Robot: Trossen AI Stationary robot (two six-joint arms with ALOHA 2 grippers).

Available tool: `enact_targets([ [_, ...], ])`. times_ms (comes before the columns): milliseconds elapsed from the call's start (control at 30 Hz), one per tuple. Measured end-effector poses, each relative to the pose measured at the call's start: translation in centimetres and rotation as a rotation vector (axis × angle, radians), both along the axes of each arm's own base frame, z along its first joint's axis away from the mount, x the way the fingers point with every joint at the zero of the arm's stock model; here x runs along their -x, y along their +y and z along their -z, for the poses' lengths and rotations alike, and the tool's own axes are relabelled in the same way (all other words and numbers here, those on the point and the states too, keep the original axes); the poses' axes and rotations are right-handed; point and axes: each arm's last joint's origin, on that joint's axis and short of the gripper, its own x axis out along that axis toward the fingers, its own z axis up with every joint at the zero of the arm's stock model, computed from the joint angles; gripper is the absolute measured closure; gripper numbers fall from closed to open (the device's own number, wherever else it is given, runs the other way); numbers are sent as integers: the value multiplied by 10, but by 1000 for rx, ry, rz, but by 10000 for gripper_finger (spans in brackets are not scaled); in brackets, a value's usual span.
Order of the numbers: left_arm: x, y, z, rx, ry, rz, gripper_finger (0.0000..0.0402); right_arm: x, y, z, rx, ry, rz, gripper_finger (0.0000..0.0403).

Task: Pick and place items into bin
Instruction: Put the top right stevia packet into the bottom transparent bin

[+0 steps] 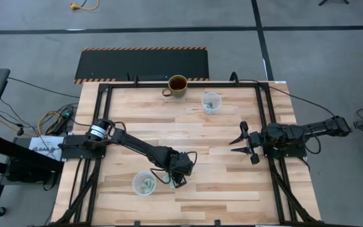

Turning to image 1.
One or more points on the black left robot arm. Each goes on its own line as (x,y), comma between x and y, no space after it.
(137,146)

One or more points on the black hazard-striped floor mat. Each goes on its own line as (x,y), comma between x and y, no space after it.
(143,64)

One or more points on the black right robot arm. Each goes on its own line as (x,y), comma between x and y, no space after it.
(320,127)

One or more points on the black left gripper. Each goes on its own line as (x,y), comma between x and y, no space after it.
(180,164)

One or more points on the white printed sheet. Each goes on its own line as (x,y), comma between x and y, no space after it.
(43,146)

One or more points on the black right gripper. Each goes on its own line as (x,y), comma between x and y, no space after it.
(256,139)

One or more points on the black caster wheel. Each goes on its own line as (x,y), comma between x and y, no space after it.
(0,212)

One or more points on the clear round plastic container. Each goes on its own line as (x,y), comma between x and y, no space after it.
(216,98)
(137,187)

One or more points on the black aluminium table frame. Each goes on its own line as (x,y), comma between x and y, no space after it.
(131,85)

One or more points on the black box under desk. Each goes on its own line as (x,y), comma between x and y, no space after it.
(27,171)

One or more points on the olive and teal ceramic mug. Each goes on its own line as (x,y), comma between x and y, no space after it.
(178,94)

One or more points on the black tripod foot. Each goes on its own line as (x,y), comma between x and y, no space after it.
(332,1)

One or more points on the black desk frame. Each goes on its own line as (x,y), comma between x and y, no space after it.
(11,149)

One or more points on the black power strip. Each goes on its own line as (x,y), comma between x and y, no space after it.
(65,118)

